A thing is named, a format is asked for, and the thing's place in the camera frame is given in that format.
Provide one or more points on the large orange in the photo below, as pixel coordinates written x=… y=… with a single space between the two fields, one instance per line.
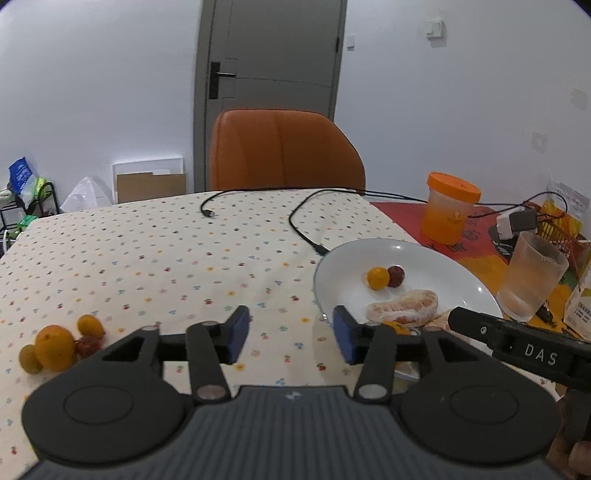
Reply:
x=397 y=328
x=55 y=348

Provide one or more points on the white and black charger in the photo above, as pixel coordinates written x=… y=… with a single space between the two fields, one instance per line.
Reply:
x=515 y=224

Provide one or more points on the white flat board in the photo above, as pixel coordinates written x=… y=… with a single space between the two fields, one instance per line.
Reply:
x=147 y=164

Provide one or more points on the red printed table mat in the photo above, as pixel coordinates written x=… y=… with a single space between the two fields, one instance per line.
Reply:
x=480 y=258

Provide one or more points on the white ceramic bowl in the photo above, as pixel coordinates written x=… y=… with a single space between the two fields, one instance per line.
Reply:
x=351 y=263

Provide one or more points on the blue and white bag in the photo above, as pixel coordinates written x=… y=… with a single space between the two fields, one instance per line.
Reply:
x=21 y=175

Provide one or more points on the white carton box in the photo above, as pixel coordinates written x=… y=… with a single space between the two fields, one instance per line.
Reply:
x=579 y=300

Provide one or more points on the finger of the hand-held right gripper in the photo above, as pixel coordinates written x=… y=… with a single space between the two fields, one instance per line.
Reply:
x=475 y=327

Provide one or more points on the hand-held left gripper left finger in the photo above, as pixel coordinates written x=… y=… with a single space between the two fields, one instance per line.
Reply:
x=238 y=335

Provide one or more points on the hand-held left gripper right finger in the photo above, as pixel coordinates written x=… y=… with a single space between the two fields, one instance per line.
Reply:
x=344 y=335

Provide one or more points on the small orange tangerine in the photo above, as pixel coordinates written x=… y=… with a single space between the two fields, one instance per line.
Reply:
x=90 y=325
x=377 y=278

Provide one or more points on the orange lidded plastic container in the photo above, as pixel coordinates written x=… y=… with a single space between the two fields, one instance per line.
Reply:
x=448 y=207

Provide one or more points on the yellow printed paper bag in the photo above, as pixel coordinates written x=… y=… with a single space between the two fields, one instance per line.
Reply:
x=565 y=217

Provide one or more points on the clear plastic bag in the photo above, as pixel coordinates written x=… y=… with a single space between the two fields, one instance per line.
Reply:
x=85 y=196

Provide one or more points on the brownish green round fruit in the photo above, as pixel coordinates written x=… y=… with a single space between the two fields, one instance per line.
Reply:
x=30 y=360

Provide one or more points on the person's right hand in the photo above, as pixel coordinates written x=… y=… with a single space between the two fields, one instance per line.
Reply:
x=561 y=459

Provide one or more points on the large pomelo segment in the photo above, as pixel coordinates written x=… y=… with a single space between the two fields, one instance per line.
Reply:
x=401 y=307

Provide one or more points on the clear plastic cup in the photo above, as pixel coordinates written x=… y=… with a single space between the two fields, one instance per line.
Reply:
x=531 y=277

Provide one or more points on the orange chair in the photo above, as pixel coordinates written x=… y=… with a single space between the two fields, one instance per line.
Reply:
x=286 y=147

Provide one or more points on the small white light switch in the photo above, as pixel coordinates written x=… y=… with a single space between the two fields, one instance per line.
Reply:
x=352 y=42

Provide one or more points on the red jujube fruit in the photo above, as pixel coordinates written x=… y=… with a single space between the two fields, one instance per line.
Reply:
x=397 y=276
x=88 y=346

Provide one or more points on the black metal rack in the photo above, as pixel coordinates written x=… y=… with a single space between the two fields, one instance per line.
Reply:
x=46 y=203

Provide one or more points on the small peeled pomelo piece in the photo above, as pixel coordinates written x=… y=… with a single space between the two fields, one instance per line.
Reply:
x=441 y=318

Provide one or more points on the brown cardboard sheet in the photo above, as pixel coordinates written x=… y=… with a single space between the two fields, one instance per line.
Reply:
x=150 y=187

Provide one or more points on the grey door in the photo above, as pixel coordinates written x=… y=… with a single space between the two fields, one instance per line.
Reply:
x=277 y=41

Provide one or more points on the white wall switch box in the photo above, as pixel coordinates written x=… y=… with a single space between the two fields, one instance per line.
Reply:
x=435 y=29

